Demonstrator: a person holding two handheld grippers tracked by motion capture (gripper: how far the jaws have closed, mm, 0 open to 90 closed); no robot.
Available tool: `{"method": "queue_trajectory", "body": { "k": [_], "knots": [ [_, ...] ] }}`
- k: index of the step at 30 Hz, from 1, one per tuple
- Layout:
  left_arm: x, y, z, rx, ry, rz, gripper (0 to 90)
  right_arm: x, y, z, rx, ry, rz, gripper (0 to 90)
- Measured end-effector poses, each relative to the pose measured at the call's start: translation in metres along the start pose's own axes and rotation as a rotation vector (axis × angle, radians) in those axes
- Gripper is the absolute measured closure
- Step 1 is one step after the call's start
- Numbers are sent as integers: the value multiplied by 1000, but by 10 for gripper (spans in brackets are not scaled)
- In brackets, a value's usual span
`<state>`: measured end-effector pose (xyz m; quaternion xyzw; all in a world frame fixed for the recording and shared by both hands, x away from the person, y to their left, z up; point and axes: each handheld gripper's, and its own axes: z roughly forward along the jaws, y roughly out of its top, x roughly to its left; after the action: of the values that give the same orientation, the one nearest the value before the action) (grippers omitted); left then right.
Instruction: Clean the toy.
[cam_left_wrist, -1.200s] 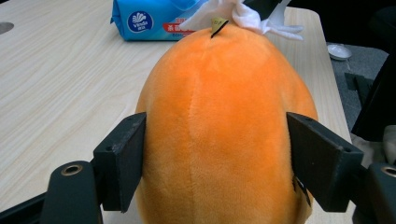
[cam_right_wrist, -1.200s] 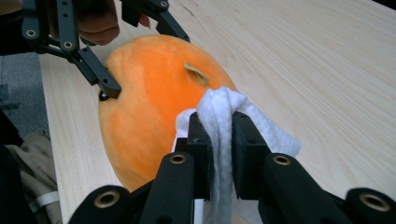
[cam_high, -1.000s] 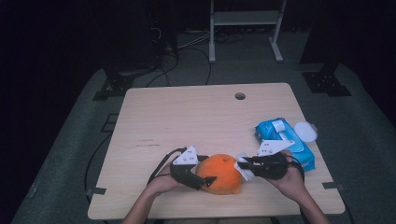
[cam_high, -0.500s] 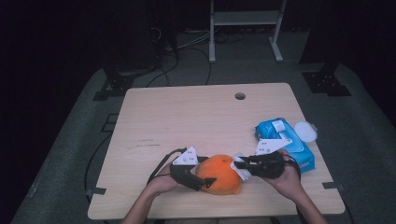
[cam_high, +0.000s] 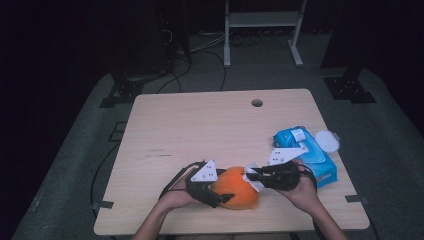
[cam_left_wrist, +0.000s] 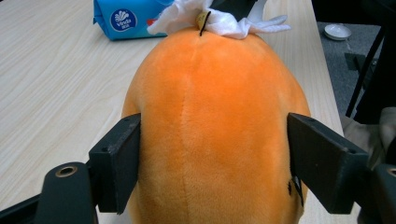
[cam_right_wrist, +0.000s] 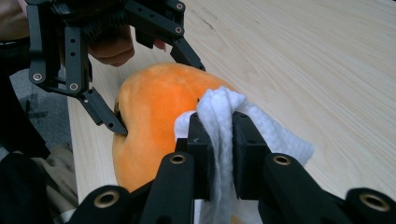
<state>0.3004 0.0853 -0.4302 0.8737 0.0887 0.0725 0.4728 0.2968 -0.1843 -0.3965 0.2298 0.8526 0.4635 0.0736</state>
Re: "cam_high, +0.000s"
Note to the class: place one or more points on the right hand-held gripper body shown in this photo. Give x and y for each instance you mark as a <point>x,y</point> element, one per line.
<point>281,175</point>

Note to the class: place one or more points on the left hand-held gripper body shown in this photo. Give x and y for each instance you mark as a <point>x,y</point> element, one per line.
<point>204,175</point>

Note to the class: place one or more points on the orange plush toy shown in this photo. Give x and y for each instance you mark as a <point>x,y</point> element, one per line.
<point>233,190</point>

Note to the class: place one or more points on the blue wet wipes pack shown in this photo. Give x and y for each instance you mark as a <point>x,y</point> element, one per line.
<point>320,163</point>

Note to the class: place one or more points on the person's right hand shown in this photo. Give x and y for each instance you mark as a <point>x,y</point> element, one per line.
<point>303,195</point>

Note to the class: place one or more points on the person's left hand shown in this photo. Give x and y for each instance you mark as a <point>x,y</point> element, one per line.
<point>176,196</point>

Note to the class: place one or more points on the black tape strip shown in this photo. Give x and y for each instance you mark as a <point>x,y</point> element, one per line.
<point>356,199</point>
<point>104,204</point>

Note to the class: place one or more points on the black tape outline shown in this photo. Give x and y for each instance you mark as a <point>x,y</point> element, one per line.
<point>117,131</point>

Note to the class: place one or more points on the black stand base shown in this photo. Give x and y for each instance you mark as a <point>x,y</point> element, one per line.
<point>125,91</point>
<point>350,88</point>

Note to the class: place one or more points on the white metal stand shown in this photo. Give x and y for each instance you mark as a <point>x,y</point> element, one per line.
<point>263,19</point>

